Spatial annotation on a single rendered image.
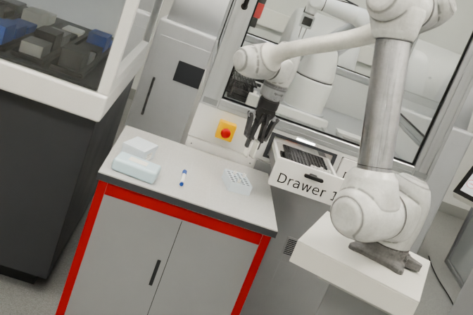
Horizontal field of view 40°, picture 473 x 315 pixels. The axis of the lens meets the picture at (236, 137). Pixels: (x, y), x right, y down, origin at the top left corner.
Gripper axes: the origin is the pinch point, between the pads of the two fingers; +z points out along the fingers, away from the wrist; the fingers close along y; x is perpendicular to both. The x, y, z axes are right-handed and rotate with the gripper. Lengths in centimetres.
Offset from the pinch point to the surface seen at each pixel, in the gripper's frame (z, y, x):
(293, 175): 2.6, 12.6, -13.4
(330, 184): 1.2, 25.5, -19.4
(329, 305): 27, 11, -59
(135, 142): 9.5, -40.7, 9.2
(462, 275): 86, 249, 77
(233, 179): 11.4, -5.8, -5.5
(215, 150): 13.5, 2.4, 28.6
